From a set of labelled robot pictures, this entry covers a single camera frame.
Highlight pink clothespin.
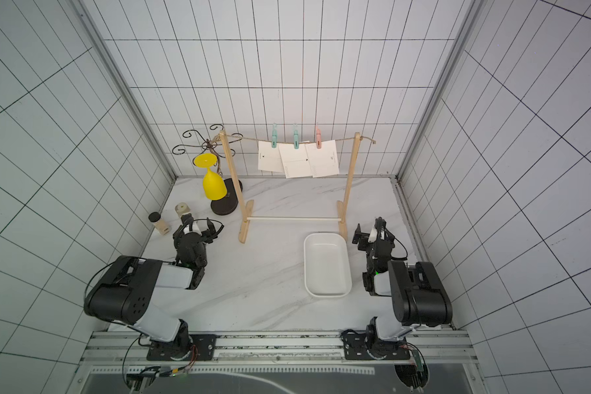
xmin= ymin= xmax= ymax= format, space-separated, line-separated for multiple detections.
xmin=315 ymin=127 xmax=323 ymax=149

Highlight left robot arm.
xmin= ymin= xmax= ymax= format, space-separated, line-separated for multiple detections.
xmin=84 ymin=214 xmax=223 ymax=361

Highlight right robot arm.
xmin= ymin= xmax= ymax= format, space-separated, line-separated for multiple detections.
xmin=341 ymin=218 xmax=453 ymax=361

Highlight beige lid spice jar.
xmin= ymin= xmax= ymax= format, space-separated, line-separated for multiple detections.
xmin=175 ymin=203 xmax=190 ymax=219

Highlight black lid spice jar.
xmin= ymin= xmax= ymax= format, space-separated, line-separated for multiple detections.
xmin=148 ymin=212 xmax=170 ymax=236

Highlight white rectangular tray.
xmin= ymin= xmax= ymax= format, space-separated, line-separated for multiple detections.
xmin=304 ymin=233 xmax=352 ymax=298

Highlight yellow plastic wine glass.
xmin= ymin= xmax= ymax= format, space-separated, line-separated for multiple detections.
xmin=194 ymin=152 xmax=228 ymax=201

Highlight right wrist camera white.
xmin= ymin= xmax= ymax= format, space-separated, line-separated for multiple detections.
xmin=368 ymin=227 xmax=379 ymax=243

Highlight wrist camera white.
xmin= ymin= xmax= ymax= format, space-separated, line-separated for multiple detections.
xmin=368 ymin=227 xmax=379 ymax=243
xmin=182 ymin=219 xmax=202 ymax=235

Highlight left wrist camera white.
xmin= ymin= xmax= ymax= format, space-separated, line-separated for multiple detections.
xmin=182 ymin=219 xmax=202 ymax=235

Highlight wooden drying rack frame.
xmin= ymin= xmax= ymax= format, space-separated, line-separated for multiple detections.
xmin=217 ymin=129 xmax=363 ymax=245

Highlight aluminium mounting rail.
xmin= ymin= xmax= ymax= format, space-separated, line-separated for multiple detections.
xmin=81 ymin=329 xmax=479 ymax=369

